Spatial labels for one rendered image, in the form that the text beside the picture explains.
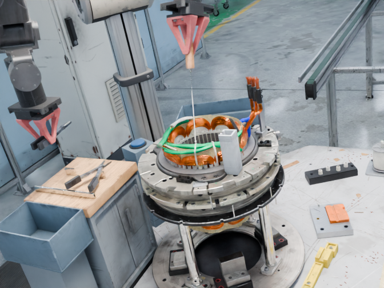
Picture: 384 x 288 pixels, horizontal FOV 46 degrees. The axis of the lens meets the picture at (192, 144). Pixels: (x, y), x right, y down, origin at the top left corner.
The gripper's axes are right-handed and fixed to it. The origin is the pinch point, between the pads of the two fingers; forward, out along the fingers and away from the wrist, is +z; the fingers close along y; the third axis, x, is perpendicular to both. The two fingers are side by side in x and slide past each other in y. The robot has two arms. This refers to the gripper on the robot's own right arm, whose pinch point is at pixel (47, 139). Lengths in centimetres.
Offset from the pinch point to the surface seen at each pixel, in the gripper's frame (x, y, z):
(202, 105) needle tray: 48, 15, 12
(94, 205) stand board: -5.2, 13.2, 12.6
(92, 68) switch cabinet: 174, -132, 43
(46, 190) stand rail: -3.9, -1.6, 11.3
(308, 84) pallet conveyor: 141, 25, 43
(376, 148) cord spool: 62, 63, 32
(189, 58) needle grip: 13.7, 32.3, -13.4
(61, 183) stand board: 0.2, -0.7, 12.1
